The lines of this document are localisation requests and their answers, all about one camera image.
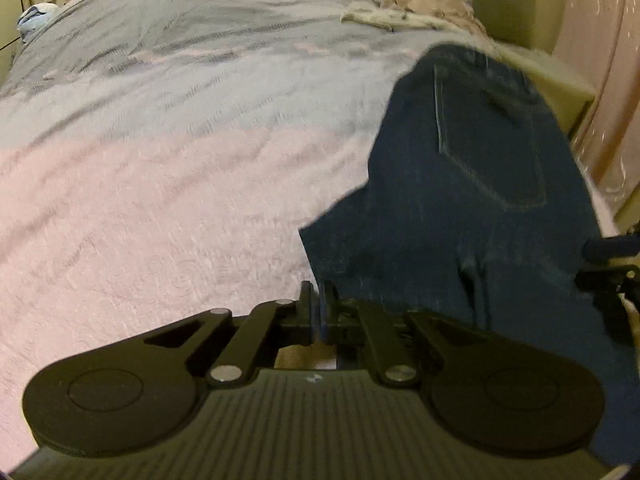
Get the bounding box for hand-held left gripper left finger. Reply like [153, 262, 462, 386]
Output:
[144, 280, 317, 389]

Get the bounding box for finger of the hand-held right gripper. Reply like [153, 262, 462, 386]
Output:
[584, 234, 640, 262]
[574, 266, 640, 291]

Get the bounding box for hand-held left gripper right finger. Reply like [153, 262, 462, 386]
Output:
[320, 280, 482, 389]

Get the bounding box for dark blue denim jeans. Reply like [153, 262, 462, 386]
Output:
[298, 42, 640, 472]

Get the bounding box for pink curtain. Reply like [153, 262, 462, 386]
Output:
[552, 0, 640, 226]

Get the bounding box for pink and grey blanket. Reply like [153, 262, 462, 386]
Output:
[0, 0, 622, 467]

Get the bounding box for crumpled beige cloth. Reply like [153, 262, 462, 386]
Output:
[340, 0, 497, 37]

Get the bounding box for light blue cloth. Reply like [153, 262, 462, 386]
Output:
[17, 3, 62, 44]

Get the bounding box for beige bed frame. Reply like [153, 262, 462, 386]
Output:
[462, 0, 598, 136]

